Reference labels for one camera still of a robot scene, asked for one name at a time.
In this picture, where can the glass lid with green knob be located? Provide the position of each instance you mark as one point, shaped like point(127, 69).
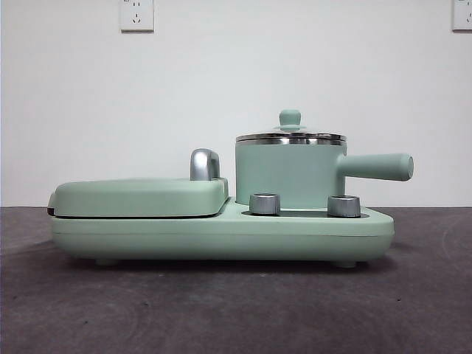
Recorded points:
point(290, 118)

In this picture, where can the silver control knob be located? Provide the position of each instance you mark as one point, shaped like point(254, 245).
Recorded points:
point(343, 206)
point(263, 204)

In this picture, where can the mint green breakfast machine base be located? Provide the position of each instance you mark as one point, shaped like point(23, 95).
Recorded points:
point(184, 236)

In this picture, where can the mint green grill cover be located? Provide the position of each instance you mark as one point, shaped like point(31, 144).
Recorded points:
point(140, 195)

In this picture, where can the white wall socket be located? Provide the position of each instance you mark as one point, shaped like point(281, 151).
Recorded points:
point(135, 16)
point(462, 16)

